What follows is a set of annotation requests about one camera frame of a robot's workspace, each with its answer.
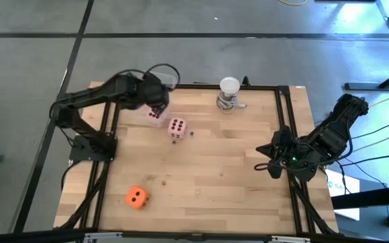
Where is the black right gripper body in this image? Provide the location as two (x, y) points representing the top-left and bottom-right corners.
(271, 125), (299, 169)

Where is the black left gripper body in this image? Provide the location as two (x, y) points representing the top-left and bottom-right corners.
(136, 72), (170, 109)

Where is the large pink plush die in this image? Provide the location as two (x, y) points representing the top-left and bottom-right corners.
(167, 117), (188, 140)
(146, 105), (169, 128)

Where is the large orange plush die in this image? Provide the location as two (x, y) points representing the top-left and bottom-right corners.
(125, 185), (151, 211)

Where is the clear plastic container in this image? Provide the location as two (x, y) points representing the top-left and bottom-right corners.
(126, 70), (178, 128)

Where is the white cardboard box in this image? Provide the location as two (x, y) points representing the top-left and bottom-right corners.
(325, 168), (361, 222)

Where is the white bulb lamp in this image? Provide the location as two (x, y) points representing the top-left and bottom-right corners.
(217, 76), (241, 112)

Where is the black horizontal beam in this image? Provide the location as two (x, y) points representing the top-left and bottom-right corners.
(331, 184), (389, 211)

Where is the black rig crossbar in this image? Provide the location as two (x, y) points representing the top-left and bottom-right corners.
(0, 227), (389, 243)

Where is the black desk foot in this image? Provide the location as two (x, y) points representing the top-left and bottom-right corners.
(344, 63), (389, 92)

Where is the black aluminium table frame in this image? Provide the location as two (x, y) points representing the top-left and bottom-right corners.
(54, 80), (340, 237)

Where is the white lamp cable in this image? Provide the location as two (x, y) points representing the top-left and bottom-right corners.
(216, 94), (249, 114)

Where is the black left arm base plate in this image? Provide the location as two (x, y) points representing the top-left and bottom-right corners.
(69, 134), (118, 162)

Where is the black floor cable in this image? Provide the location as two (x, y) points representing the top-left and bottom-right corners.
(60, 160), (78, 192)

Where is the yellow cable loop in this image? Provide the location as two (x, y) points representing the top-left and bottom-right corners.
(277, 0), (309, 7)

